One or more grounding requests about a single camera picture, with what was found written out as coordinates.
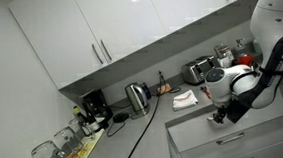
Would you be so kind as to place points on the dark bottle yellow cap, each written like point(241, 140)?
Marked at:
point(79, 115)

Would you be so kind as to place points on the dark glass jar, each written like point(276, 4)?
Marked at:
point(223, 51)

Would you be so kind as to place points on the green soap bottle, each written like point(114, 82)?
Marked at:
point(256, 47)

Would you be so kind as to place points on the shallow grey drawer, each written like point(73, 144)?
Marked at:
point(192, 132)

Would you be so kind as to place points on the silver four-slot toaster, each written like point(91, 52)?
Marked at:
point(196, 70)

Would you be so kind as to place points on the clear upturned glass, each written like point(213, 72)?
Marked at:
point(81, 126)
point(46, 157)
point(67, 139)

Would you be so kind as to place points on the white utensil mug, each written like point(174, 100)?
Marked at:
point(225, 62)

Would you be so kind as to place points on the yellow printed drying mat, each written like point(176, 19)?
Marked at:
point(84, 149)

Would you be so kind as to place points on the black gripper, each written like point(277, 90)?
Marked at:
point(222, 113)

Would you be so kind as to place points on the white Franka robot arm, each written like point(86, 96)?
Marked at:
point(271, 29)

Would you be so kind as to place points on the stainless steel electric kettle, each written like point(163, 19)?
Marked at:
point(136, 99)

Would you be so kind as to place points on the black coffee maker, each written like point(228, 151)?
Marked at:
point(95, 107)

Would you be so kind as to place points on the black round puck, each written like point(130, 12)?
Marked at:
point(120, 117)

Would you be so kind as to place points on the white folded cloth red stripes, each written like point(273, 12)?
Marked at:
point(184, 100)

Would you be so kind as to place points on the deep grey drawer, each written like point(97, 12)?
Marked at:
point(259, 134)
point(273, 151)

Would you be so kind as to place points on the orange sponge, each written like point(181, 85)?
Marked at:
point(164, 88)

